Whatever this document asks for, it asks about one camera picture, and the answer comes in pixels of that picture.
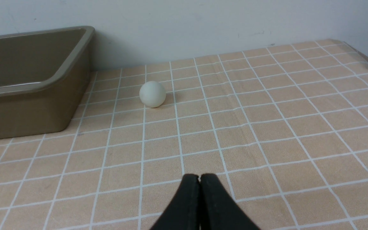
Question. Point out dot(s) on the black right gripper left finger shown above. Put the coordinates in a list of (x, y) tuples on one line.
[(181, 212)]

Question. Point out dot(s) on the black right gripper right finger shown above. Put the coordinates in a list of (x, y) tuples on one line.
[(220, 211)]

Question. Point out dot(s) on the white ping-pong ball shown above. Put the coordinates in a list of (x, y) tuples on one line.
[(152, 94)]

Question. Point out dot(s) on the beige checkered tablecloth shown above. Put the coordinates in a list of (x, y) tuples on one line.
[(284, 128)]

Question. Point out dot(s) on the olive green plastic bin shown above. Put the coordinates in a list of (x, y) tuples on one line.
[(43, 77)]

